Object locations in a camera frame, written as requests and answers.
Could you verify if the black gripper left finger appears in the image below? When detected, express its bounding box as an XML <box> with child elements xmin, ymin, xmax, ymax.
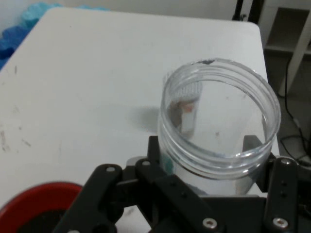
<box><xmin>54</xmin><ymin>135</ymin><xmax>227</xmax><ymax>233</ymax></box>

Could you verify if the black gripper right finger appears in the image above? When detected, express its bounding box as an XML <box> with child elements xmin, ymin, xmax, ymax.
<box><xmin>242</xmin><ymin>134</ymin><xmax>311</xmax><ymax>233</ymax></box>

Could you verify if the tall clear plastic jar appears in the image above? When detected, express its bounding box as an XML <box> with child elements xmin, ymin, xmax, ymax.
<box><xmin>157</xmin><ymin>58</ymin><xmax>281</xmax><ymax>198</ymax></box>

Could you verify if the red bowl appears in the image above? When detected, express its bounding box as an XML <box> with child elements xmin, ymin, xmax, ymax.
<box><xmin>0</xmin><ymin>182</ymin><xmax>84</xmax><ymax>233</ymax></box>

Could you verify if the black seeds heap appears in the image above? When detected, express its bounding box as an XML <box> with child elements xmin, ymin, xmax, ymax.
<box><xmin>17</xmin><ymin>208</ymin><xmax>71</xmax><ymax>233</ymax></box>

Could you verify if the white shelving unit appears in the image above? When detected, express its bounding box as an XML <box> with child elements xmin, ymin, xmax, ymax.
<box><xmin>257</xmin><ymin>6</ymin><xmax>311</xmax><ymax>98</ymax></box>

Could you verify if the dark blue foam piece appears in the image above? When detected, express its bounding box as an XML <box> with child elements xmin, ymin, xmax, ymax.
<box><xmin>1</xmin><ymin>25</ymin><xmax>32</xmax><ymax>48</ymax></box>
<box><xmin>0</xmin><ymin>41</ymin><xmax>18</xmax><ymax>71</ymax></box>

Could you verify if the black tripod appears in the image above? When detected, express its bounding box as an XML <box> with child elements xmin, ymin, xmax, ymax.
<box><xmin>232</xmin><ymin>0</ymin><xmax>262</xmax><ymax>25</ymax></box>

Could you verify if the light blue foam strip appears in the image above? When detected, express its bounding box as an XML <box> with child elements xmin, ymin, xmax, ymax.
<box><xmin>20</xmin><ymin>1</ymin><xmax>110</xmax><ymax>28</ymax></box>

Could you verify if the black floor cable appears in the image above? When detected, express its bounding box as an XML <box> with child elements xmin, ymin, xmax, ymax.
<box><xmin>279</xmin><ymin>57</ymin><xmax>311</xmax><ymax>168</ymax></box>

